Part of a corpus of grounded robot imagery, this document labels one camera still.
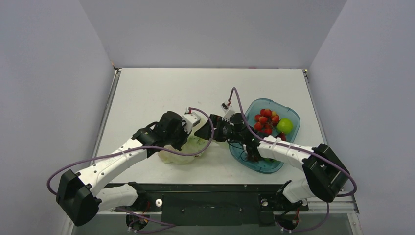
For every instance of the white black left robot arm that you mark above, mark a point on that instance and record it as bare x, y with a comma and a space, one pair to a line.
80, 193

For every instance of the dark red fake fruit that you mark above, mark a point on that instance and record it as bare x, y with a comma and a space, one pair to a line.
282, 136

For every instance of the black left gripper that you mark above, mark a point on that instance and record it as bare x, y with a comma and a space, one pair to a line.
185, 135

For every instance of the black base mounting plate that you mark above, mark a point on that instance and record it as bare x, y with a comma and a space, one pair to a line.
213, 204

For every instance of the light green plastic bag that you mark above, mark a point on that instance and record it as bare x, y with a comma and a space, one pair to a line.
193, 144

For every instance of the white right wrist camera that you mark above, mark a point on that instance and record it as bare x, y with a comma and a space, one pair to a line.
228, 111

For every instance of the red fake strawberry bunch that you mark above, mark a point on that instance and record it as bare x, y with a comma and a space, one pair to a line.
266, 121

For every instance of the green fake apple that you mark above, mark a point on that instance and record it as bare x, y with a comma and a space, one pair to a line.
284, 126

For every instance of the dark purple fake grapes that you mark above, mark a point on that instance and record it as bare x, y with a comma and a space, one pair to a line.
252, 157

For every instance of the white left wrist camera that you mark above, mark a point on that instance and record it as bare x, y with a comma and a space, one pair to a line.
190, 120

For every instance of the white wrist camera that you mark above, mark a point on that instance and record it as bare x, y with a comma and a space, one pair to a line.
190, 120
228, 111

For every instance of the aluminium frame rail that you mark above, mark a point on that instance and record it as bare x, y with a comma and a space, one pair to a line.
330, 206

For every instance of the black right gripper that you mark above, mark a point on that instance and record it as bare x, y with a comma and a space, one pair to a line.
218, 128

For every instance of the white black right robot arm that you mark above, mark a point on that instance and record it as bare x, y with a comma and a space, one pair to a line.
325, 174

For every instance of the teal plastic tray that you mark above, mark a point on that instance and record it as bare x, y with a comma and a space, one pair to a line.
265, 166

